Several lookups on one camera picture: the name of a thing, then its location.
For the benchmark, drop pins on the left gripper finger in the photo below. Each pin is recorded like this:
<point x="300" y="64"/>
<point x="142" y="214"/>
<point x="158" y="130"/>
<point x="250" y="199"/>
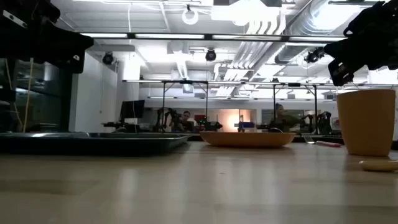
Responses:
<point x="68" y="42"/>
<point x="76" y="63"/>

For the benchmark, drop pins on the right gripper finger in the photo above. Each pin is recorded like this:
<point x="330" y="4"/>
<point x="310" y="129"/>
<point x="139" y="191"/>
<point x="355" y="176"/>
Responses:
<point x="340" y="73"/>
<point x="342" y="51"/>

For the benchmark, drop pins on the orange cup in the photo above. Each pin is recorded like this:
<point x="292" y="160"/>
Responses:
<point x="367" y="124"/>

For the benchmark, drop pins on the orange plate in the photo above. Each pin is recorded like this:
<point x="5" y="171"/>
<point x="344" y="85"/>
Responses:
<point x="248" y="140"/>

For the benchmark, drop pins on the black background robot arm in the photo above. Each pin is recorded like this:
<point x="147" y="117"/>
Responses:
<point x="325" y="123"/>
<point x="168" y="119"/>

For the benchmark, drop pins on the dark green tray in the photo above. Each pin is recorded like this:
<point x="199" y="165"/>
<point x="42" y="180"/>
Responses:
<point x="93" y="144"/>

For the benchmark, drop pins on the black monitor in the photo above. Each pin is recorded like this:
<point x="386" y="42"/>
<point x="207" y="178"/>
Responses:
<point x="132" y="109"/>

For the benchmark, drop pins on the person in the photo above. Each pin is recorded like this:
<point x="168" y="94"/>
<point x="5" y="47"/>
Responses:
<point x="280" y="119"/>
<point x="186" y="115"/>

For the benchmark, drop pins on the blue box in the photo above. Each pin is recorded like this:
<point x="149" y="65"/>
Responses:
<point x="245" y="125"/>

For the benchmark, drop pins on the black overhead light bar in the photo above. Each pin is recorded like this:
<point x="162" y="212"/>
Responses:
<point x="208" y="37"/>

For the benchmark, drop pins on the background robot with green lights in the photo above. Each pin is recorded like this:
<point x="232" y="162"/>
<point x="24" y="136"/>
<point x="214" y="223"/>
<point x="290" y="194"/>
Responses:
<point x="211" y="126"/>

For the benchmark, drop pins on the black hanging camera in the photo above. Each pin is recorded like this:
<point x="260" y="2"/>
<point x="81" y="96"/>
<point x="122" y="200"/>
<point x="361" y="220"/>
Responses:
<point x="312" y="57"/>
<point x="108" y="59"/>
<point x="211" y="56"/>

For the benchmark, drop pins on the black background rig frame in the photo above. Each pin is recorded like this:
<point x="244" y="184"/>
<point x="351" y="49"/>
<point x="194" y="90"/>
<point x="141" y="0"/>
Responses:
<point x="315" y="105"/>
<point x="163" y="99"/>

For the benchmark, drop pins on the black table frame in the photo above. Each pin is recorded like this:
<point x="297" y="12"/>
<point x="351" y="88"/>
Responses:
<point x="298" y="139"/>

